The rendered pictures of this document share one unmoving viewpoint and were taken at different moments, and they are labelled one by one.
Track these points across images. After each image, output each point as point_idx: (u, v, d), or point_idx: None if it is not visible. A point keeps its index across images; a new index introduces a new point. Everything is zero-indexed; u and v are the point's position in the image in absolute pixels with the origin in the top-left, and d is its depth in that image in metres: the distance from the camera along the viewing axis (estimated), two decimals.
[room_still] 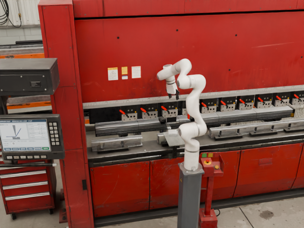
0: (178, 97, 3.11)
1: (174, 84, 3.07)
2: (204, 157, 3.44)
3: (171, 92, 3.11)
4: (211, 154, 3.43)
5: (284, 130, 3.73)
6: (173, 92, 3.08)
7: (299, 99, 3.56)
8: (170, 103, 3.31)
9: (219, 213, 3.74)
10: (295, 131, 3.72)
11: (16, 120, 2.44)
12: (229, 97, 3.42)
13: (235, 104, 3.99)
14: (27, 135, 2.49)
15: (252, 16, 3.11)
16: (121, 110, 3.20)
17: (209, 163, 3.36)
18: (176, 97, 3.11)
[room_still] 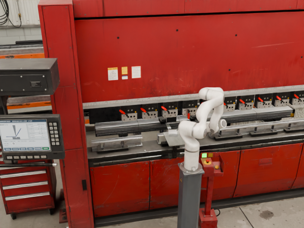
0: None
1: (209, 121, 3.38)
2: (204, 157, 3.44)
3: None
4: (211, 154, 3.43)
5: (284, 130, 3.73)
6: None
7: (299, 99, 3.56)
8: (170, 103, 3.31)
9: (219, 213, 3.74)
10: (295, 131, 3.72)
11: (16, 120, 2.44)
12: (229, 97, 3.42)
13: (235, 104, 3.99)
14: (27, 135, 2.49)
15: (252, 16, 3.11)
16: (121, 110, 3.20)
17: (209, 163, 3.36)
18: None
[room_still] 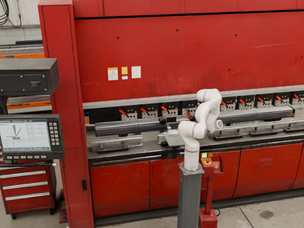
0: None
1: (205, 122, 3.42)
2: (204, 157, 3.44)
3: None
4: (211, 154, 3.43)
5: (284, 130, 3.73)
6: None
7: (299, 99, 3.56)
8: (170, 103, 3.31)
9: (219, 213, 3.74)
10: (295, 131, 3.72)
11: (16, 120, 2.44)
12: (229, 97, 3.42)
13: (235, 104, 3.99)
14: (27, 135, 2.49)
15: (252, 16, 3.11)
16: (121, 110, 3.20)
17: (209, 163, 3.36)
18: None
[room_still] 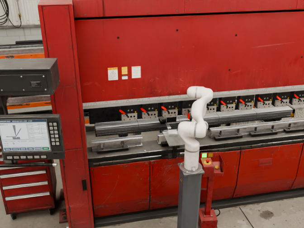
0: None
1: None
2: (204, 157, 3.44)
3: None
4: (211, 154, 3.43)
5: (284, 130, 3.73)
6: None
7: (299, 99, 3.56)
8: (170, 103, 3.31)
9: (219, 213, 3.74)
10: (295, 131, 3.72)
11: (16, 120, 2.44)
12: (229, 97, 3.42)
13: (235, 104, 3.99)
14: (27, 135, 2.49)
15: (252, 16, 3.11)
16: (121, 110, 3.20)
17: (209, 163, 3.36)
18: None
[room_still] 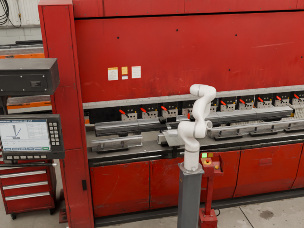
0: None
1: None
2: (204, 157, 3.44)
3: None
4: (211, 154, 3.43)
5: (284, 130, 3.73)
6: None
7: (299, 99, 3.56)
8: (170, 103, 3.31)
9: (219, 213, 3.74)
10: (295, 131, 3.72)
11: (16, 120, 2.44)
12: (229, 97, 3.42)
13: (235, 104, 3.99)
14: (27, 135, 2.49)
15: (252, 16, 3.11)
16: (121, 110, 3.20)
17: (209, 163, 3.36)
18: None
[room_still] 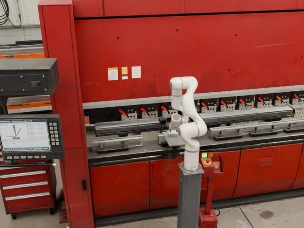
0: None
1: (169, 125, 3.23)
2: (204, 157, 3.44)
3: None
4: (211, 154, 3.43)
5: (284, 130, 3.73)
6: (169, 124, 3.30)
7: (299, 99, 3.56)
8: (170, 103, 3.31)
9: (219, 213, 3.74)
10: (295, 131, 3.72)
11: (16, 120, 2.44)
12: (229, 97, 3.42)
13: (235, 104, 3.99)
14: (27, 135, 2.49)
15: (252, 16, 3.11)
16: (121, 110, 3.20)
17: (209, 163, 3.36)
18: None
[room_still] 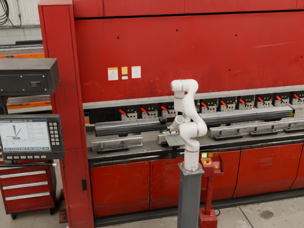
0: (169, 131, 3.41)
1: (171, 126, 3.29)
2: (204, 157, 3.44)
3: None
4: (211, 154, 3.43)
5: (284, 130, 3.73)
6: (169, 126, 3.36)
7: (299, 99, 3.56)
8: (170, 103, 3.31)
9: (219, 213, 3.74)
10: (295, 131, 3.72)
11: (16, 120, 2.44)
12: (229, 97, 3.42)
13: (235, 104, 3.99)
14: (27, 135, 2.49)
15: (252, 16, 3.11)
16: (121, 110, 3.20)
17: (209, 163, 3.36)
18: None
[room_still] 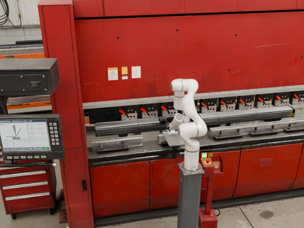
0: (168, 130, 3.42)
1: (170, 125, 3.30)
2: (204, 157, 3.44)
3: None
4: (211, 154, 3.43)
5: (284, 130, 3.73)
6: (169, 125, 3.37)
7: (299, 99, 3.56)
8: (170, 103, 3.31)
9: (219, 213, 3.74)
10: (295, 131, 3.72)
11: (16, 120, 2.44)
12: (229, 97, 3.42)
13: (235, 104, 3.99)
14: (27, 135, 2.49)
15: (252, 16, 3.11)
16: (121, 110, 3.20)
17: (209, 163, 3.36)
18: None
